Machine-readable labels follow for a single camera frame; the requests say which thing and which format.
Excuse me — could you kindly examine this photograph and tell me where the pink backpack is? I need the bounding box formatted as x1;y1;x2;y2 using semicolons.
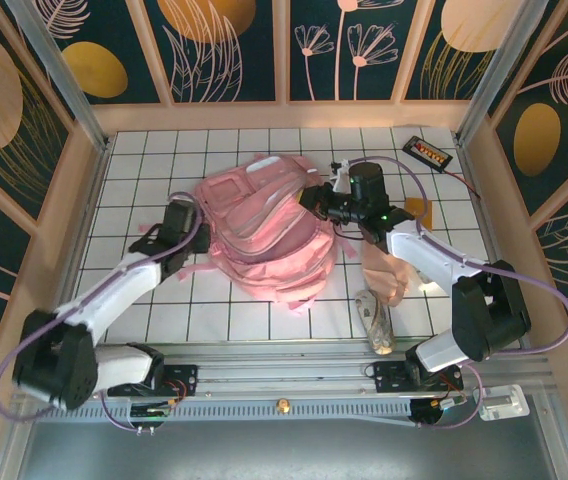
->
137;153;365;317

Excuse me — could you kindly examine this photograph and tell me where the orange brown notebook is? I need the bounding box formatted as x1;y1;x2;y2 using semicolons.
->
404;197;435;230

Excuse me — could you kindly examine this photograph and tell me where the beige cloth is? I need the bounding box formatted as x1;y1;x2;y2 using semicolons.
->
361;239;423;309

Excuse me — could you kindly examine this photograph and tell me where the black charger board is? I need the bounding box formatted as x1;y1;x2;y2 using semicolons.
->
402;135;454;173

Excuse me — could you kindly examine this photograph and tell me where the white grid pattern mat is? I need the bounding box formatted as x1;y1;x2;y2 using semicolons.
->
79;127;513;344

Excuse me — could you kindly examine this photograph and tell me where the black controller board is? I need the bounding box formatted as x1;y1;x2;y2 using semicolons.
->
128;403;175;420
410;397;469;426

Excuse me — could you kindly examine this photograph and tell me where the grey metal panel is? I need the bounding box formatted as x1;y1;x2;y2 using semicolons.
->
0;417;568;480

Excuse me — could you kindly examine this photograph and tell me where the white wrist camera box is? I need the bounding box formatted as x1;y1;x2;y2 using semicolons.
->
330;158;351;192

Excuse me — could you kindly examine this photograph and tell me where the red black wire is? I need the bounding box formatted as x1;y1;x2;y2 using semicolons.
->
441;167;483;199

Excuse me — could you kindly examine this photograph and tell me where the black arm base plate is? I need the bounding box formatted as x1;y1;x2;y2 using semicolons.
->
372;359;465;394
107;363;199;399

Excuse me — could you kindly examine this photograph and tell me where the aluminium mounting rail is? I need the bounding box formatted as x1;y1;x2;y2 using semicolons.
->
13;342;558;401

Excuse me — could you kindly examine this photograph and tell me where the aluminium frame post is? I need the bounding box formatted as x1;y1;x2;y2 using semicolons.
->
4;0;111;152
455;0;551;147

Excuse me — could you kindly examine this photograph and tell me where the grey slotted cable duct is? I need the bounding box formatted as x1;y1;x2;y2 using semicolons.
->
33;397;415;426

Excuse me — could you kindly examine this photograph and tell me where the clear plastic bracket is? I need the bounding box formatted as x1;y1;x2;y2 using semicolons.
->
473;383;531;422

